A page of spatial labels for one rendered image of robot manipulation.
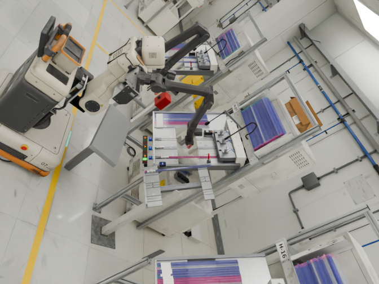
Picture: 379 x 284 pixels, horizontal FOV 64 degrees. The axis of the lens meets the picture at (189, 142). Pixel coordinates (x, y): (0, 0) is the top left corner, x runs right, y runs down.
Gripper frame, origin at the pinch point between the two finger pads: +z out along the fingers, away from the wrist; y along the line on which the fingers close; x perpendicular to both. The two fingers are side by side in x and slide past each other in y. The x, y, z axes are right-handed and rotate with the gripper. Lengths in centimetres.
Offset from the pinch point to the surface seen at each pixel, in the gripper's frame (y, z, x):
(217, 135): 9.7, -4.4, -26.3
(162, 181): -8.9, 34.7, 22.3
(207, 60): 140, -4, -33
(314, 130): -24, -40, -89
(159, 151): -4.5, 0.2, 25.1
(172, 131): 21.0, 0.7, 13.1
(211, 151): -3.8, 1.3, -19.5
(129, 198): -26, 35, 51
